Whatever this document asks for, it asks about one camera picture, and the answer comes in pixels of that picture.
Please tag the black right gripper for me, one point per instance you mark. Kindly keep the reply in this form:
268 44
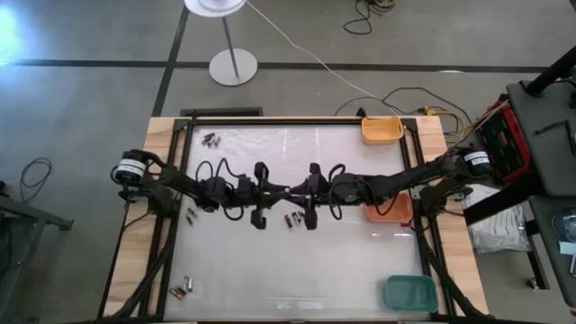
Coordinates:
317 193

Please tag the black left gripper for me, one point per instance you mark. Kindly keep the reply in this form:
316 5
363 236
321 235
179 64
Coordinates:
260 189

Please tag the silver battery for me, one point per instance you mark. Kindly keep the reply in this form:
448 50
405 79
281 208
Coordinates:
190 284
186 283
295 218

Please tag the yellow plastic bin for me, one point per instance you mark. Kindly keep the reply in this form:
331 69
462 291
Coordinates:
382 130

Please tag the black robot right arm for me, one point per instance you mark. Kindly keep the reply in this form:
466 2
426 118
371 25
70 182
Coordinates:
405 180

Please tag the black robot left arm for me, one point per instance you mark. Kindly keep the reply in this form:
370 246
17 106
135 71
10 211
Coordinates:
180 180

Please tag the small grey battery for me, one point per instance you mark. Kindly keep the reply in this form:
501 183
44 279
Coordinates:
288 220

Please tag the orange plastic bin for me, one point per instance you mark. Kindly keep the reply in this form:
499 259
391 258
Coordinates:
397 214

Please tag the white floor stand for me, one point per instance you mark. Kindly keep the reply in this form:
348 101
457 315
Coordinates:
233 67

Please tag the red and black battery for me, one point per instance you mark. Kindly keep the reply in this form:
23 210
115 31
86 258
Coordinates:
175 294

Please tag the teal plastic bin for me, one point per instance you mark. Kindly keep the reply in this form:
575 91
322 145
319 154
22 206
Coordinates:
410 294

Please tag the white plastic bag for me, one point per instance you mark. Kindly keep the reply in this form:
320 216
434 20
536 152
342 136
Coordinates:
495 225

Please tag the black diagonal beam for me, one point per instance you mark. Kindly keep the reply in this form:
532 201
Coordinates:
499 202

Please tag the red and black tool case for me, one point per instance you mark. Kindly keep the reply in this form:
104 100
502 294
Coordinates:
504 144

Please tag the grey side table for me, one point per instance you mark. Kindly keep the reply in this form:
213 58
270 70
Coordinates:
544 157

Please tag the grey metal table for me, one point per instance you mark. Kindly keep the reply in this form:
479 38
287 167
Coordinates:
27 213

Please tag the black hand tool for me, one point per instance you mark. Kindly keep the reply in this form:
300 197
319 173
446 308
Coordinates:
551 127

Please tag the light blue paper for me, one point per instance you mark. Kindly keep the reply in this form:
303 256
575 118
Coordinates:
568 247

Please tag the black stand pole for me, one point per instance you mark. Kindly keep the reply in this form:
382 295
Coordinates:
551 72

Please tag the black table frame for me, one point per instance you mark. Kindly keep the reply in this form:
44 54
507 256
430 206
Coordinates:
279 120

